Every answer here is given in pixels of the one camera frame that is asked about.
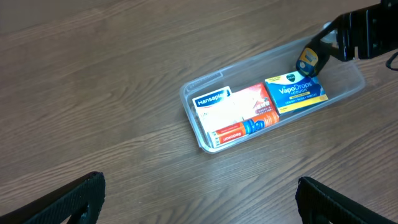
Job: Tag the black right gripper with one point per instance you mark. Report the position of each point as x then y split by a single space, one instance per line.
365 33

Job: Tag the white Hansaplast plaster box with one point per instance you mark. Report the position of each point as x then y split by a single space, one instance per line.
216 109

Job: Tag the red medicine box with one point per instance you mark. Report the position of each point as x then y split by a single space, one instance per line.
252 101

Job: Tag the dark brown bottle white cap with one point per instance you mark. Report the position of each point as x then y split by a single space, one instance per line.
306 60

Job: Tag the orange tablet tube white cap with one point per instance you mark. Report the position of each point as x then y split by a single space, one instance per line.
243 128

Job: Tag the clear plastic container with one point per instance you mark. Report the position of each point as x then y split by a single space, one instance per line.
338 79

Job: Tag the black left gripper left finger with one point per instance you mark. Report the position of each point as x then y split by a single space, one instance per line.
79 201

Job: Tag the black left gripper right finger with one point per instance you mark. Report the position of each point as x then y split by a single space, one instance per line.
318 203

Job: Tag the blue yellow VapoDrops box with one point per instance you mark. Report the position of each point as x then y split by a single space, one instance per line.
293 91

